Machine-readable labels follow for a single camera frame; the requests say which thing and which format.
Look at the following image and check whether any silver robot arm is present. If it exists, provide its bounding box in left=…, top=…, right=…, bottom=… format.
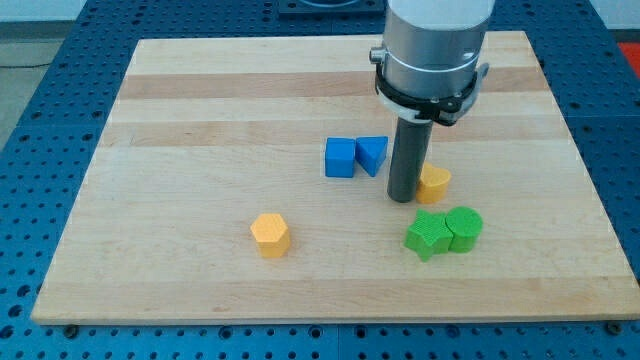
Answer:
left=369, top=0, right=495, bottom=126

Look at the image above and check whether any blue cube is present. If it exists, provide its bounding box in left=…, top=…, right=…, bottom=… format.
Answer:
left=324, top=137, right=356, bottom=178

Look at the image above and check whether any yellow hexagon block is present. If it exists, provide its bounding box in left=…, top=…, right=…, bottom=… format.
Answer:
left=250, top=213, right=291, bottom=258

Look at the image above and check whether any blue triangular prism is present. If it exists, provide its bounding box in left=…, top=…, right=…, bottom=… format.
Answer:
left=355, top=136, right=388, bottom=177

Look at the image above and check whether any wooden board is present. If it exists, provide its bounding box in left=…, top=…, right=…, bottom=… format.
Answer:
left=31, top=31, right=639, bottom=325

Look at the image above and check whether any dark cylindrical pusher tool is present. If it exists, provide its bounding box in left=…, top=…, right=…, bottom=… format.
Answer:
left=387, top=118, right=433, bottom=203

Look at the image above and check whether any yellow heart block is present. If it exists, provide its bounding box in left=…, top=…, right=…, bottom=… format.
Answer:
left=416, top=162, right=452, bottom=204

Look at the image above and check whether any green star block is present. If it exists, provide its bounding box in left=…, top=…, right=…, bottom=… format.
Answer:
left=404, top=209, right=453, bottom=262

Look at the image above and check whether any green cylinder block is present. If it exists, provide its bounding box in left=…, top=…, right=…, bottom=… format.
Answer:
left=445, top=207, right=483, bottom=253

